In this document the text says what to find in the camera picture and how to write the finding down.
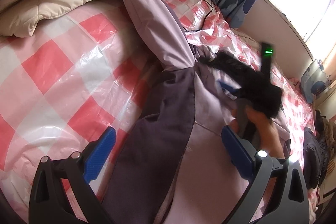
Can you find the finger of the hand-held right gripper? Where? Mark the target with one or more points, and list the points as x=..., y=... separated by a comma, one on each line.
x=226, y=86

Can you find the purple jacket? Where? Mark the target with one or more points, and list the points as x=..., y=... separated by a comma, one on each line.
x=157, y=29

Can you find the pink checked plastic sheet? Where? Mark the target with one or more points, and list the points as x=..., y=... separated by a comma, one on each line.
x=52, y=69

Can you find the person's right hand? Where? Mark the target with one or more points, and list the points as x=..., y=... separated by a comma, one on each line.
x=267, y=132

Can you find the dark padded jacket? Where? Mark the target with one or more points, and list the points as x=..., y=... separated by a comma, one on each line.
x=312, y=155

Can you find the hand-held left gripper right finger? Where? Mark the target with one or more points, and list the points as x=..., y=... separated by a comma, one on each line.
x=237, y=154

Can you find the person's right forearm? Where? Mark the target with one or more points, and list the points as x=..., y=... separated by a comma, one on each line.
x=271, y=187

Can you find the grey cushion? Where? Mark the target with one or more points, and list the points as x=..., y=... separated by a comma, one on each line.
x=312, y=82

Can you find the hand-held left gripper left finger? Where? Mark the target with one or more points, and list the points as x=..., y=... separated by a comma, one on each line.
x=101, y=153

